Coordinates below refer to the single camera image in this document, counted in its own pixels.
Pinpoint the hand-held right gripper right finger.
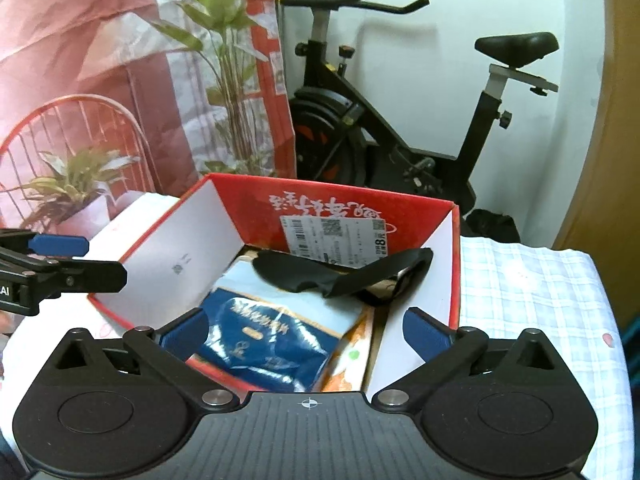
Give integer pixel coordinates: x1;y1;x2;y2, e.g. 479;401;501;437
371;307;573;413

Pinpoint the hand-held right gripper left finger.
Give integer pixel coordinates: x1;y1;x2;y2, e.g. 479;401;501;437
42;308;240;413

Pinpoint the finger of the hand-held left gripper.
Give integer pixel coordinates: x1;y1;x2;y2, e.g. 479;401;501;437
0;229;91;259
20;255;128;295

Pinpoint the red strawberry print cardboard box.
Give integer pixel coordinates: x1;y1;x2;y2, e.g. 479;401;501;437
87;172;461;396

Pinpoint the black cloth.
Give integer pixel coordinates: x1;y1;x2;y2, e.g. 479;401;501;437
252;247;435;307

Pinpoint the dark blue plastic packet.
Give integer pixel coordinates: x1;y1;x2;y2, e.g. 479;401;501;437
187;287;346;393

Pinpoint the orange packet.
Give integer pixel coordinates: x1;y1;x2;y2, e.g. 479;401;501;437
320;305;376;393

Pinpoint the checkered strawberry print bedsheet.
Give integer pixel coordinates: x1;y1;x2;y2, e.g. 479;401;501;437
0;192;631;480

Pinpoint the black item on floor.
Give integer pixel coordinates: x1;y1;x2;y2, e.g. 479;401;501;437
462;208;521;243

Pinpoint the black exercise bike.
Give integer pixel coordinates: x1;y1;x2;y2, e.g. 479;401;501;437
270;0;560;221

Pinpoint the wooden door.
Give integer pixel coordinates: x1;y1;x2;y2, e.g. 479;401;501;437
552;0;640;331

